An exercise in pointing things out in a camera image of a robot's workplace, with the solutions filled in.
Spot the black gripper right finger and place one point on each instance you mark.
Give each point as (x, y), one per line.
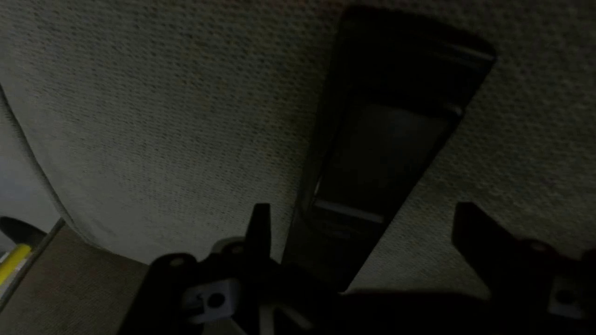
(485, 242)

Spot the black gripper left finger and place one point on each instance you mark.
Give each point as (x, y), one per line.
(259, 229)

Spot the plain black remote control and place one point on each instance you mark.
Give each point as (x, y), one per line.
(384, 154)

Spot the grey fabric sofa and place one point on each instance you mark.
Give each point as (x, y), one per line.
(155, 123)

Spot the yellow pole stand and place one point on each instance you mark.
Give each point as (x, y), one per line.
(13, 262)

